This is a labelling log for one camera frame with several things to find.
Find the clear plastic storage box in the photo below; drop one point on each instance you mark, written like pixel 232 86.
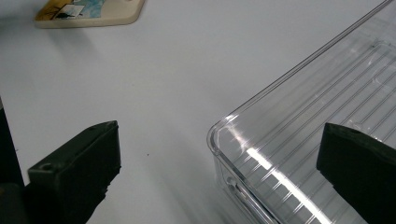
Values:
pixel 295 124

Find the cream plate with picture print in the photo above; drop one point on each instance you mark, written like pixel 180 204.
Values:
pixel 118 14

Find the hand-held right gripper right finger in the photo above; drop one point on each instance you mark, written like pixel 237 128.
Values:
pixel 361 168

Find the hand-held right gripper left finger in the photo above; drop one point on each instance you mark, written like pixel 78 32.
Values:
pixel 77 168

